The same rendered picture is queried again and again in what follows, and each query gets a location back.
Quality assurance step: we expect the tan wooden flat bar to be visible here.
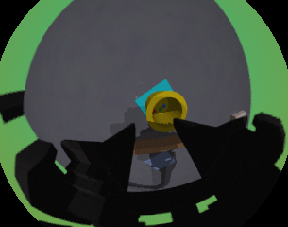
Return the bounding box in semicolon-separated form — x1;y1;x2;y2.
133;135;185;155

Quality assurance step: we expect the olive yellow cup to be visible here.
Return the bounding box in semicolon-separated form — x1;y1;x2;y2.
144;91;188;132

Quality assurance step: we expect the large beige wedge block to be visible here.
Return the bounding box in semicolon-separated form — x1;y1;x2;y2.
230;110;246;121

